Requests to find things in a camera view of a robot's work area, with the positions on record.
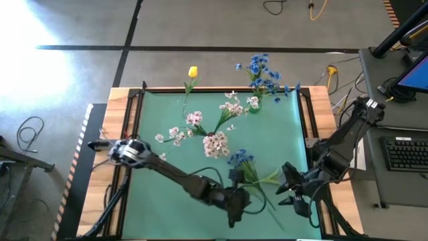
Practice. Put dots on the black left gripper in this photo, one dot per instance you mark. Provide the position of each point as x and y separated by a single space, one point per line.
238 202

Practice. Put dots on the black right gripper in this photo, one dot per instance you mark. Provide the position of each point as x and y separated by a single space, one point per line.
312 184

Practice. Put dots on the blue flower bunch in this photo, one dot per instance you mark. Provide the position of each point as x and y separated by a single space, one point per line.
241 156
261 78

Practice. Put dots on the pink blossom bunch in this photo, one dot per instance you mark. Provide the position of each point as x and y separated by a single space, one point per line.
194 118
215 144
230 108

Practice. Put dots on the yellow tulip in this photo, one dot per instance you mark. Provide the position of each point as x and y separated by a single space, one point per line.
193 71

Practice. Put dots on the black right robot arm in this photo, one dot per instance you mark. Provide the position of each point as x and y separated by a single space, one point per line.
347 134

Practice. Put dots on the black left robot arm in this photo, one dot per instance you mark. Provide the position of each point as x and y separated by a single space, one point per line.
174 172

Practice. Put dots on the green glass vase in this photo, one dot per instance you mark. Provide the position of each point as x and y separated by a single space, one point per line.
254 109

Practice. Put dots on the clear glass vase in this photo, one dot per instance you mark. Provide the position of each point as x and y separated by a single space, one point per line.
184 112

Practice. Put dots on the loose pink blossom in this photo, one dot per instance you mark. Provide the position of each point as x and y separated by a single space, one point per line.
230 127

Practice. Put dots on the white paper sheet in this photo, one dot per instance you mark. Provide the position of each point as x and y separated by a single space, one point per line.
360 154

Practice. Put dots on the grey desk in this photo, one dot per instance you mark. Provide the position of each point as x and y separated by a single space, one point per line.
378 87
374 187

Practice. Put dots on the green table mat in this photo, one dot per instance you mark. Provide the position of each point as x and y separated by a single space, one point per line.
160 207

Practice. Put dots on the black keyboard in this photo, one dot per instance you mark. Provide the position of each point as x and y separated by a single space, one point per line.
406 154

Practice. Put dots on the yellow power plug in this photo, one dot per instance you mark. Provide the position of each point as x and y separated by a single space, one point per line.
331 70

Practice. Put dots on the black floor mat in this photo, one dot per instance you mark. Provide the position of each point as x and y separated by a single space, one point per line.
82 177

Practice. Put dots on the orange-black hazard tape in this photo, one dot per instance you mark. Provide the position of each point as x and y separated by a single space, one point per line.
79 147
391 13

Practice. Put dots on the blue-screen monitor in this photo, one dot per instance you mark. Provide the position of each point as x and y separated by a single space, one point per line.
416 75

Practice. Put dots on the black monitor pole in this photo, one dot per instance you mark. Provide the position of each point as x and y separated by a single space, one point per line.
398 33

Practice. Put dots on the black floor stand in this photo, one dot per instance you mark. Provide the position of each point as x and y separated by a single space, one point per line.
23 160

